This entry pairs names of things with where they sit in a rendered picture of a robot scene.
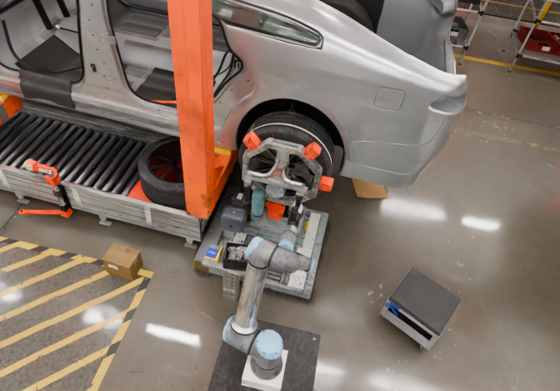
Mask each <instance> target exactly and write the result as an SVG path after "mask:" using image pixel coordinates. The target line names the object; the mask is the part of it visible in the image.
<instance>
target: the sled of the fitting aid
mask: <svg viewBox="0 0 560 391"><path fill-rule="evenodd" d="M251 212H252V207H251V208H250V210H249V213H248V216H247V221H246V225H245V227H244V230H243V231H242V232H243V233H245V234H249V235H252V236H256V237H260V238H265V239H269V240H272V241H275V242H279V243H280V239H281V237H282V233H279V232H276V231H272V230H269V229H265V228H260V227H256V226H252V225H250V221H251V219H252V217H251ZM311 212H312V210H311V209H307V208H306V211H305V214H304V217H303V220H302V226H301V228H300V232H299V235H298V237H296V241H295V244H294V247H298V248H303V242H304V239H305V235H306V232H307V229H308V223H309V219H310V216H311Z"/></svg>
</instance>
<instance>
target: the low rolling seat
mask: <svg viewBox="0 0 560 391"><path fill-rule="evenodd" d="M461 302H462V300H461V299H460V298H459V297H457V296H456V295H454V294H453V293H451V292H449V291H448V290H446V289H445V288H444V287H442V286H441V285H439V284H438V283H436V282H435V281H433V280H432V279H430V278H429V277H428V276H426V275H425V274H423V273H421V272H420V271H418V270H417V269H415V268H414V267H412V268H411V269H410V270H409V271H408V273H407V274H406V275H405V277H404V278H403V279H402V281H401V282H400V284H399V285H398V286H397V287H396V288H395V289H394V291H393V292H392V294H391V295H390V296H389V298H388V299H387V301H386V303H385V304H384V306H383V308H382V310H381V312H380V314H381V315H382V318H383V319H384V320H385V319H387V320H389V321H390V322H391V323H393V324H394V325H396V326H397V327H398V328H400V329H401V330H402V331H403V332H404V333H406V334H407V335H409V336H410V337H411V338H413V339H414V340H416V341H417V342H418V343H420V344H421V345H420V352H421V353H423V354H425V353H426V351H427V350H429V349H430V348H431V347H432V346H433V345H434V344H435V343H436V341H437V340H438V339H439V337H440V336H441V334H442V332H443V330H444V329H445V328H446V326H447V325H448V322H449V321H450V319H451V318H452V316H453V315H454V313H455V311H456V310H457V308H458V306H459V304H460V303H461Z"/></svg>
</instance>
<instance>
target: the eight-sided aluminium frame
mask: <svg viewBox="0 0 560 391"><path fill-rule="evenodd" d="M269 148H271V149H275V150H280V151H283V152H288V153H292V154H297V155H298V156H299V157H300V158H301V159H302V160H303V161H304V162H305V164H307V166H308V167H309V168H310V169H311V170H312V172H313V173H314V174H315V177H314V180H313V185H312V188H311V189H309V190H308V191H307V193H305V194H304V196H303V199H302V202H305V201H307V200H309V199H311V198H315V197H317V194H318V185H319V182H320V178H321V176H322V172H323V168H322V167H321V165H319V163H318V162H317V161H316V160H315V159H313V160H312V161H310V160H308V159H307V158H306V157H305V156H304V155H303V154H304V152H305V149H306V148H305V147H304V146H303V145H300V144H296V143H290V142H286V141H283V140H279V139H275V138H266V140H264V141H262V142H260V144H259V147H258V148H256V149H254V150H252V151H251V150H250V149H249V148H248V149H247V150H245V152H244V154H243V157H242V174H243V173H244V172H247V171H248V170H250V162H251V157H253V156H255V155H257V154H259V153H261V152H263V151H265V150H267V149H269ZM255 188H261V189H263V190H264V191H265V200H269V201H272V202H275V203H281V204H285V205H287V206H292V205H293V204H294V203H295V202H296V199H295V195H294V196H288V195H285V194H284V195H283V196H282V197H280V198H273V197H271V196H270V195H268V194H267V192H266V189H265V188H264V187H263V186H262V185H261V184H260V183H259V182H258V181H254V182H253V184H252V187H251V189H252V190H254V189H255ZM302 202H301V203H302Z"/></svg>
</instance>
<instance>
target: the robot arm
mask: <svg viewBox="0 0 560 391"><path fill-rule="evenodd" d="M288 215H289V216H288V221H287V225H286V226H285V227H284V229H283V231H282V237H281V239H280V243H279V245H276V244H275V243H272V242H270V241H267V240H266V239H264V238H260V237H255V238H254V239H253V240H252V241H251V243H250V244H249V245H248V247H247V250H246V252H245V255H246V256H247V257H248V263H247V270H246V273H245V277H244V281H243V285H242V292H241V296H240V299H239V303H238V307H237V314H235V315H234V316H232V317H231V318H230V319H229V320H228V321H227V324H226V325H225V328H224V330H223V333H222V338H223V340H224V341H225V342H227V343H228V344H230V345H232V346H233V347H235V348H237V349H239V350H241V351H243V352H244V353H246V354H248V355H250V356H252V357H251V362H250V367H251V370H252V372H253V374H254V375H255V376H256V377H257V378H260V379H261V380H272V379H274V378H276V377H277V376H278V375H279V374H280V373H281V371H282V368H283V358H282V352H283V341H282V338H281V336H280V335H279V334H278V333H276V332H275V331H273V330H270V329H268V330H264V331H263V330H261V329H260V328H258V322H257V320H256V317H257V313H258V307H259V304H260V300H261V297H262V293H263V288H264V284H265V281H266V277H267V274H268V268H273V269H275V270H277V271H279V272H282V273H288V274H290V273H295V272H297V271H304V272H306V273H311V271H312V269H313V266H314V264H315V260H314V259H312V258H309V257H307V256H305V255H303V254H301V253H298V252H296V251H294V250H293V249H294V244H295V241H296V237H297V235H298V225H299V221H300V218H302V216H303V205H302V204H301V206H300V207H299V209H298V207H295V203H294V204H293V205H292V206H291V207H290V208H289V210H288Z"/></svg>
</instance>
